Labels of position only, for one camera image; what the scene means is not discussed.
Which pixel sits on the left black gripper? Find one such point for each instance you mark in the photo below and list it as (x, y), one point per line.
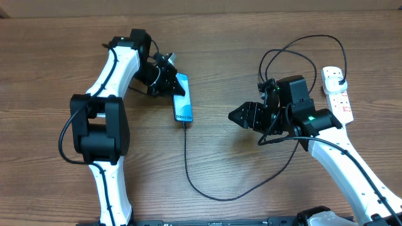
(169, 83)

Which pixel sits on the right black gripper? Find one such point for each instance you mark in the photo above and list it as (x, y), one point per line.
(253, 117)

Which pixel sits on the Samsung Galaxy smartphone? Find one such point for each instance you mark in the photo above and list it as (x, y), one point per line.
(182, 104)

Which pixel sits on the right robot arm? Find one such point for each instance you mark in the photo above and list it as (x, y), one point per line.
(288, 113)

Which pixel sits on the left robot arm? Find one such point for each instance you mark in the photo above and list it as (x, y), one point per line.
(99, 122)

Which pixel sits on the white USB charger plug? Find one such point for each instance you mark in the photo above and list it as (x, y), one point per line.
(332, 86)

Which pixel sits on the white power strip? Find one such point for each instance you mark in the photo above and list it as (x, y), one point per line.
(338, 104)

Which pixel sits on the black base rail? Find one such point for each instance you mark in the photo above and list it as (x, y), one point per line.
(270, 221)

